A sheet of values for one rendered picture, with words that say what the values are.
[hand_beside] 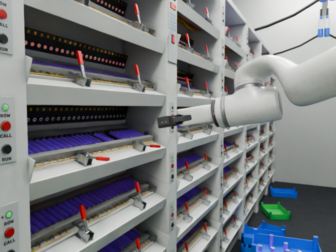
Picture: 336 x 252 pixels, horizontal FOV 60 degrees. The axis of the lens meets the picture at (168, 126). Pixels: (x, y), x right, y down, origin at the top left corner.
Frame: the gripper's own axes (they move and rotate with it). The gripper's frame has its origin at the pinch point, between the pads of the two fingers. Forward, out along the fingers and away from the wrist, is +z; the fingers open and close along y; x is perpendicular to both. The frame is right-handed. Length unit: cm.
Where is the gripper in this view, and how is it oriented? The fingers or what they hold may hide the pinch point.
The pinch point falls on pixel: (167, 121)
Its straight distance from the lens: 85.6
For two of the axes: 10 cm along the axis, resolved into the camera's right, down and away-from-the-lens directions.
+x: 1.5, 9.9, -0.1
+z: -8.8, 1.4, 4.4
